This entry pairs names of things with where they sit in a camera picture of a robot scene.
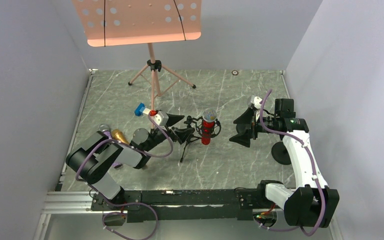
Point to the brown poker chip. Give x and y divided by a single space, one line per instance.
235 72

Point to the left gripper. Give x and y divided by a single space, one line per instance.
169 128

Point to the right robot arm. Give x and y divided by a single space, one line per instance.
313 202

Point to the red glitter microphone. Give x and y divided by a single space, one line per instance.
209 117

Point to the cream toy block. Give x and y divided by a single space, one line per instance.
145 111

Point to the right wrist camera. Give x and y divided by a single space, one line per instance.
254 102

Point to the pink music stand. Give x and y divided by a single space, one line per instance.
108 23

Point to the blue toy block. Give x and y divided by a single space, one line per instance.
139 110

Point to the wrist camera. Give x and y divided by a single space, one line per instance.
254 102
159 117

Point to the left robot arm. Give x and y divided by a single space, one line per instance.
92 159

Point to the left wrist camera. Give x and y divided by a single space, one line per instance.
159 117

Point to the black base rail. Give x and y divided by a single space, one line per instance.
198 204

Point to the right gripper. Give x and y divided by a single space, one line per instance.
254 124

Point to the purple glitter microphone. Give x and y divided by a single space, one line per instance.
104 128

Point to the black tripod shock-mount stand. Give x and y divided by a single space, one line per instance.
196 123

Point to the gold microphone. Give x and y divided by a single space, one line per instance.
119 136

